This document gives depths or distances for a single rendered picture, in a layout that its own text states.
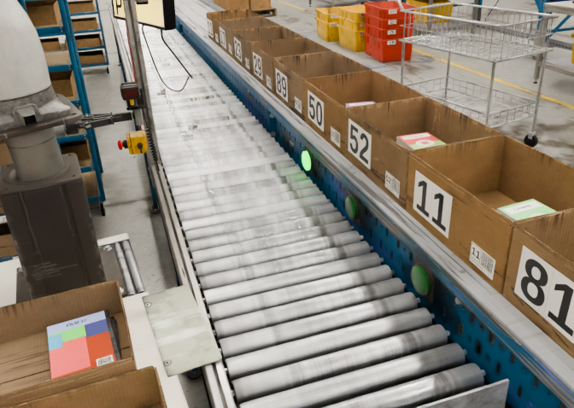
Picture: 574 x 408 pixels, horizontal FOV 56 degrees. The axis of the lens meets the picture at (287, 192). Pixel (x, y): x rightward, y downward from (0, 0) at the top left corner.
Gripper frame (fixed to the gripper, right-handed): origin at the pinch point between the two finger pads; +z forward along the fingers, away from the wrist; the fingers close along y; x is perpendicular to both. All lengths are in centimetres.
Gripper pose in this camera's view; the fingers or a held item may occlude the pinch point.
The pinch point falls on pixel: (122, 117)
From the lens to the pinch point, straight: 215.9
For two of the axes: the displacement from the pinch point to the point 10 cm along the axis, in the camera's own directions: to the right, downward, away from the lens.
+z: 9.5, -1.7, 2.6
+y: -3.1, -4.1, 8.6
